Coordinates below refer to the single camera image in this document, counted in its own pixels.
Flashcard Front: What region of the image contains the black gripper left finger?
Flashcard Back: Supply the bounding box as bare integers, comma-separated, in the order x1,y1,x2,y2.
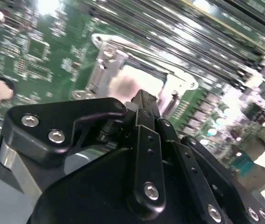
0,90,167,220

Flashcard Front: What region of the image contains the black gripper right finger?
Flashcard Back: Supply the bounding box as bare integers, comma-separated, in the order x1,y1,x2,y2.
146,92,265,224

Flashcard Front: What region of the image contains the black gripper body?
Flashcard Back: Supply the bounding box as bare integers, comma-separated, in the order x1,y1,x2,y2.
27,144,203,224

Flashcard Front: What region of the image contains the thin wire locking lever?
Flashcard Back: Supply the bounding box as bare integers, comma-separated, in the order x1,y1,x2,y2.
166,90,179,115

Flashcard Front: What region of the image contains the silver CPU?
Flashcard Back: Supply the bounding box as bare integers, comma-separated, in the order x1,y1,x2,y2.
110,63,169,103

